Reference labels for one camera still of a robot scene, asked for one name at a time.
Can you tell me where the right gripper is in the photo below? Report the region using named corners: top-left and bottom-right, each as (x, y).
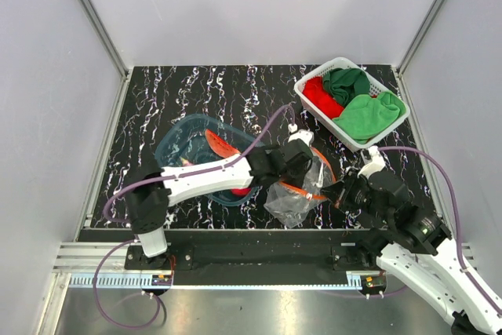
top-left (318, 166), bottom-right (391, 224)

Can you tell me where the clear zip top bag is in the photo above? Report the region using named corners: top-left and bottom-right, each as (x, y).
top-left (264, 147), bottom-right (336, 228)

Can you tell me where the red fake apple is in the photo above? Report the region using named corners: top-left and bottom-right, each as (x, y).
top-left (231, 188), bottom-right (252, 197)

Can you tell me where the purple fake food piece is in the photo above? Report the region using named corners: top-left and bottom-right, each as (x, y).
top-left (180, 158), bottom-right (193, 166)

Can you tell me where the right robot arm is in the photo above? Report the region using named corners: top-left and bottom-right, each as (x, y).
top-left (322, 169), bottom-right (501, 334)

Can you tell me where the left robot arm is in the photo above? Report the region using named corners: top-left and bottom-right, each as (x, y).
top-left (124, 139), bottom-right (313, 269)

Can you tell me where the white plastic basket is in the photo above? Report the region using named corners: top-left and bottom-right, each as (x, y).
top-left (294, 57), bottom-right (410, 151)

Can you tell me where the light green cloth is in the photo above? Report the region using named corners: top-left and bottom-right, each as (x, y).
top-left (333, 91), bottom-right (406, 144)

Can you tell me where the red cloth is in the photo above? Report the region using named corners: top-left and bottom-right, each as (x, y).
top-left (303, 77), bottom-right (344, 119)

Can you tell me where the dark green cloth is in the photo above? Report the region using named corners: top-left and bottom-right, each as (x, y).
top-left (322, 68), bottom-right (370, 107)

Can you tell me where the blue plastic container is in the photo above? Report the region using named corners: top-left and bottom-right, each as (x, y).
top-left (155, 114), bottom-right (255, 207)

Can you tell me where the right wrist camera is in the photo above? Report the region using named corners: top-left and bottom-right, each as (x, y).
top-left (358, 145), bottom-right (386, 178)

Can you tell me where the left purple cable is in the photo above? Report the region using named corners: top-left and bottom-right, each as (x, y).
top-left (90, 103), bottom-right (299, 330)

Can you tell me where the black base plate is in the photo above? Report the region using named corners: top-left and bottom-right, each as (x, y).
top-left (125, 230), bottom-right (379, 289)

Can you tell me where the white cable duct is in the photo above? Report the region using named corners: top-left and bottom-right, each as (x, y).
top-left (69, 273), bottom-right (173, 289)

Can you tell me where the aluminium frame rail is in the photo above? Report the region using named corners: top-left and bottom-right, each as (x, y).
top-left (78, 0), bottom-right (129, 78)

